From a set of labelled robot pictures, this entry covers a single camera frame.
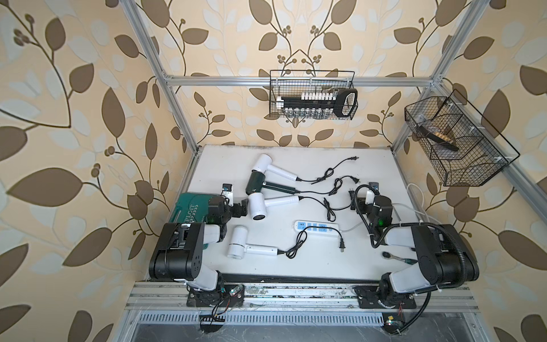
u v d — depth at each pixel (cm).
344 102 84
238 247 81
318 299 75
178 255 45
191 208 91
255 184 101
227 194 83
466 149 72
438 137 74
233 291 74
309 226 89
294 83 91
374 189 79
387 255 83
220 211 74
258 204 92
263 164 107
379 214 72
